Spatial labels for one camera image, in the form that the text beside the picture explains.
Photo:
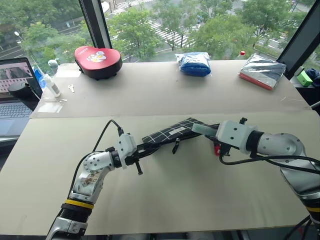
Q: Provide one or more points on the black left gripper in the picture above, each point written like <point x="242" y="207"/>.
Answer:
<point x="132" y="157"/>

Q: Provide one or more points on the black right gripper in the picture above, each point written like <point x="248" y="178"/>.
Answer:
<point x="225" y="149"/>

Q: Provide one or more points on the black grid pouch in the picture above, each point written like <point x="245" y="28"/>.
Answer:
<point x="172" y="131"/>

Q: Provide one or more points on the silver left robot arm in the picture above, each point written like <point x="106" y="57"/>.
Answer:
<point x="95" y="165"/>

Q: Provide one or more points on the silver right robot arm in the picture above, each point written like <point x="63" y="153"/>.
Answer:
<point x="287" y="150"/>

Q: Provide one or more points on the blue towel in plastic bag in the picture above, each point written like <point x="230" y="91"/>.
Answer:
<point x="193" y="63"/>

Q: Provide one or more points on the silver and red packet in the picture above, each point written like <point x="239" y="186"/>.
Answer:
<point x="262" y="71"/>

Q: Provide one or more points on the small silver key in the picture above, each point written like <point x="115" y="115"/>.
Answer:
<point x="71" y="88"/>

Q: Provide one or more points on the green plastic box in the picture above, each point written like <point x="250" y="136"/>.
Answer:
<point x="304" y="77"/>

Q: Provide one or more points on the red heart-shaped cushion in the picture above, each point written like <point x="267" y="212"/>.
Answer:
<point x="97" y="61"/>

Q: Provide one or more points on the white plastic bottle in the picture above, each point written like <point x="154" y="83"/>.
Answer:
<point x="53" y="87"/>

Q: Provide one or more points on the dark blue cloth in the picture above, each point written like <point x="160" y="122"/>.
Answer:
<point x="315" y="76"/>

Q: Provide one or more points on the grey-green lidded cup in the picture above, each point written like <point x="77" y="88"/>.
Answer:
<point x="53" y="64"/>

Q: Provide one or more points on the blue plastic object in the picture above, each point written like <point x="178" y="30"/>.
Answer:
<point x="38" y="75"/>

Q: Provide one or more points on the open laptop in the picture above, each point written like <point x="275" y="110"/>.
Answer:
<point x="13" y="110"/>

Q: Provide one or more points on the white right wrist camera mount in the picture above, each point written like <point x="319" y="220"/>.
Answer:
<point x="233" y="135"/>

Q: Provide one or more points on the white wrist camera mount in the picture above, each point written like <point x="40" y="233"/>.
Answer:
<point x="126" y="145"/>
<point x="233" y="135"/>

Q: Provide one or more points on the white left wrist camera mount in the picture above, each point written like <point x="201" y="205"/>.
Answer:
<point x="126" y="145"/>

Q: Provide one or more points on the black window frame post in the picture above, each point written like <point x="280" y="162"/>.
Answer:
<point x="96" y="22"/>
<point x="300" y="37"/>

